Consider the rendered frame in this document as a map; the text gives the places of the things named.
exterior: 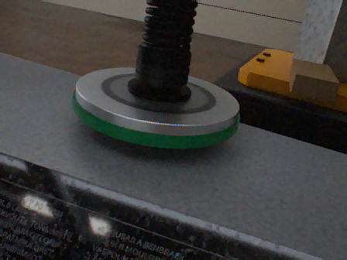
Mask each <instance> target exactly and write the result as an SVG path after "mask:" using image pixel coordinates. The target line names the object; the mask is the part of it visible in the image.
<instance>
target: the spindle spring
mask: <svg viewBox="0 0 347 260"><path fill-rule="evenodd" d="M146 3H147V5H150V6H153V7H147V8H146V9H145V12H146V13H147V16H146V17H144V22H146V23H147V25H144V27H143V30H144V31H145V33H143V35H142V38H143V39H144V42H142V44H141V45H142V46H143V47H144V48H146V49H149V50H152V51H158V52H161V53H168V54H183V53H186V52H188V51H190V50H191V45H190V43H191V41H192V36H191V35H192V34H193V32H194V28H193V27H192V26H193V25H194V24H195V19H193V17H196V15H197V12H196V8H197V7H198V2H196V1H192V0H187V2H168V1H163V0H146ZM156 7H161V8H166V9H186V12H176V11H169V10H163V9H156ZM155 17H164V18H170V19H184V21H176V20H168V19H155ZM154 26H162V27H177V28H183V29H182V30H175V29H162V28H155V27H154ZM153 35H157V36H171V37H182V38H179V39H172V38H160V37H156V36H153ZM145 41H147V42H149V43H157V44H160V45H166V46H181V47H166V46H154V45H152V44H149V43H146V42H145Z"/></svg>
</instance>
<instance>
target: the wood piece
mask: <svg viewBox="0 0 347 260"><path fill-rule="evenodd" d="M288 77H289V83H290V94H293V95H298V96H301V97H304V98H312V99H315V100H318V101H325V102H328V103H331V104H333V103H334V101H335V96H336V94H337V90H338V88H339V85H340V83H339V81H338V80H337V77H336V76H335V74H334V72H333V71H332V69H331V68H330V66H328V65H324V64H321V63H313V62H311V61H304V60H299V59H295V58H293V62H292V64H291V66H290V72H289V74H288Z"/></svg>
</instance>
